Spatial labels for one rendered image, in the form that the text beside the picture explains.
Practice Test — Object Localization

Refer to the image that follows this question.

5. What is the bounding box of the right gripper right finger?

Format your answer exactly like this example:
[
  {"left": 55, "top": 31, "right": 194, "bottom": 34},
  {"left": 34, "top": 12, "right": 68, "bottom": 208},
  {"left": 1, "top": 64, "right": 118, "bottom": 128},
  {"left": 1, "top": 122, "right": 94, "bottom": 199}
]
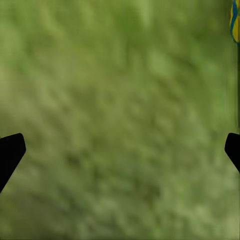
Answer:
[{"left": 224, "top": 133, "right": 240, "bottom": 172}]

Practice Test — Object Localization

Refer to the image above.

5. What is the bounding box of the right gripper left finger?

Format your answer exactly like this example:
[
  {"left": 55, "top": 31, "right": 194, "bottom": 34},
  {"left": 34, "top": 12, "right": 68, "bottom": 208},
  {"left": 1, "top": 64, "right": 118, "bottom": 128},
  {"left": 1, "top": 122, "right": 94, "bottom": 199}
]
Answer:
[{"left": 0, "top": 133, "right": 26, "bottom": 194}]

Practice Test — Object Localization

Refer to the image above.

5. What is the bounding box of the easter egg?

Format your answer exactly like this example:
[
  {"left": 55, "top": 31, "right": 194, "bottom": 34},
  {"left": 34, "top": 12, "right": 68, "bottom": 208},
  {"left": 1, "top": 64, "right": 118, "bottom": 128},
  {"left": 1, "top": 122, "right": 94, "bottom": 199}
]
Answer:
[{"left": 229, "top": 0, "right": 240, "bottom": 48}]

